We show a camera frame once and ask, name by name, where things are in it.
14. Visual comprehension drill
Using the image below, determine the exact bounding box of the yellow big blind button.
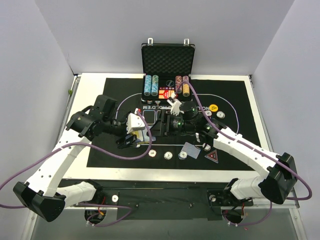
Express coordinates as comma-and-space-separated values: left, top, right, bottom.
209, 104, 219, 113

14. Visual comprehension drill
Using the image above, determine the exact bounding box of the blue playing card deck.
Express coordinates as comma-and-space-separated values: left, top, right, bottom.
130, 129, 150, 148

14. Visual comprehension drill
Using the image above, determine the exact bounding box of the blue chip stack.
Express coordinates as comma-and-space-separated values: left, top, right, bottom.
178, 151, 188, 160

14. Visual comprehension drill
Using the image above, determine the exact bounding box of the grey chip stack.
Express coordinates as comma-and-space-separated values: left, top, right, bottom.
164, 151, 173, 160

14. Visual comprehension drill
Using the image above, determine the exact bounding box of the red triangular dealer marker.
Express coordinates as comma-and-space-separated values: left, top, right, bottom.
204, 150, 219, 163

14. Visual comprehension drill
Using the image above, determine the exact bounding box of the red chip stack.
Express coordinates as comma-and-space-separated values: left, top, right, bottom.
148, 149, 157, 158

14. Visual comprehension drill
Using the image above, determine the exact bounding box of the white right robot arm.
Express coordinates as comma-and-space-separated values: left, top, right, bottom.
153, 100, 298, 205

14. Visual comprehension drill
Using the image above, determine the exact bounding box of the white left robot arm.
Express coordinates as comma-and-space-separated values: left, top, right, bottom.
13, 95, 146, 222

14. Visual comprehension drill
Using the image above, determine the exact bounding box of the purple and orange chip row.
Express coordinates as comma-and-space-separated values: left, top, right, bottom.
182, 75, 190, 97

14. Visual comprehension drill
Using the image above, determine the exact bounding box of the red playing card box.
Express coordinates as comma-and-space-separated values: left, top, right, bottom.
158, 87, 175, 100

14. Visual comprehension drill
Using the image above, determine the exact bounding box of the black poker felt mat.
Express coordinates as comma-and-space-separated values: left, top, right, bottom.
86, 78, 261, 171

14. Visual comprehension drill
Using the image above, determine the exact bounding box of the black dealer button in case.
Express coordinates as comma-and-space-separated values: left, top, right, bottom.
166, 80, 175, 87

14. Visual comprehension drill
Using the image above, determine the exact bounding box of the dark red chip row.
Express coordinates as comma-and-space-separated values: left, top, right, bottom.
175, 75, 183, 94

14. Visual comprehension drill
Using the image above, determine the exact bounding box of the green grey chip row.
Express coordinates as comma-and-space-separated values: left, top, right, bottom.
150, 75, 159, 96

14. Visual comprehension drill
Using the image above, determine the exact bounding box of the light blue chip row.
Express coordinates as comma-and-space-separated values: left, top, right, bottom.
143, 75, 152, 97

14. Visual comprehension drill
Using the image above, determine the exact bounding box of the black aluminium poker case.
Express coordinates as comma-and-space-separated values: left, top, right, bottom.
141, 38, 196, 104

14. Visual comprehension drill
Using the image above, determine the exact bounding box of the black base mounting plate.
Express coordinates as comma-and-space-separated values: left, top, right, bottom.
87, 182, 253, 221

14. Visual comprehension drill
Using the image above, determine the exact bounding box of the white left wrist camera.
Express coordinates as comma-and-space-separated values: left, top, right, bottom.
126, 113, 146, 134

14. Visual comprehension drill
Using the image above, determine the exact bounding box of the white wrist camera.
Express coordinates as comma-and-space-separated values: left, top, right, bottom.
167, 92, 182, 116
126, 113, 146, 134

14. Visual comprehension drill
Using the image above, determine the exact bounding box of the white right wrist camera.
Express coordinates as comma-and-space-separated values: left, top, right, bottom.
167, 92, 182, 116

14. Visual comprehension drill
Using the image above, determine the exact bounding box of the aluminium front rail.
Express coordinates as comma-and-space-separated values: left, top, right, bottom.
29, 187, 300, 211

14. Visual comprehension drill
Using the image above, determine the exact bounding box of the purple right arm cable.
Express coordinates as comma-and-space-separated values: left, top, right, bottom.
174, 80, 313, 227

